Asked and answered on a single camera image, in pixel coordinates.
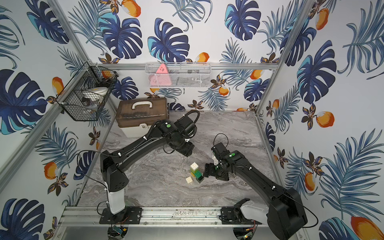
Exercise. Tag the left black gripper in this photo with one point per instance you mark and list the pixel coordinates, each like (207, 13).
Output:
(186, 148)

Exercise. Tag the brown lidded storage box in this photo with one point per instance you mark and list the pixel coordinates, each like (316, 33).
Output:
(135, 117)

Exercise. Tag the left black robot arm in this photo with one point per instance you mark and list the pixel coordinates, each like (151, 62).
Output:
(113, 165)

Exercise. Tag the pink triangle object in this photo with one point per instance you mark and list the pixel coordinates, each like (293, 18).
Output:
(161, 78)

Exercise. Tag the white object in basket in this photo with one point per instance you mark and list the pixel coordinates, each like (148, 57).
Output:
(95, 94)

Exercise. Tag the white lego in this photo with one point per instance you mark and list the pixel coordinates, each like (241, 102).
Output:
(194, 167)

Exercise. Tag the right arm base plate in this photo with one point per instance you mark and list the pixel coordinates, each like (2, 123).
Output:
(233, 216)

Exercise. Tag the black wire basket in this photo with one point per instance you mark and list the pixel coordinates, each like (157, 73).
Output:
(72, 100)

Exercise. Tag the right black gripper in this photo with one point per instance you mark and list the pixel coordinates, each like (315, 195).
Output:
(210, 166)

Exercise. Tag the clear wall shelf tray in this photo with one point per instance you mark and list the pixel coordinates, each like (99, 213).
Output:
(184, 75)

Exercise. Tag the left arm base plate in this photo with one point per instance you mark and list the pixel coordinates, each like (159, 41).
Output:
(120, 215)

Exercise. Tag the cream lego lower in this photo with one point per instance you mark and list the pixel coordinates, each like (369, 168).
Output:
(189, 180)

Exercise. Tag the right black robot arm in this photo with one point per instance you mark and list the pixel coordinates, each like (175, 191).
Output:
(283, 210)

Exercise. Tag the aluminium front rail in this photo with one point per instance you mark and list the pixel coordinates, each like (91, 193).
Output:
(150, 217)

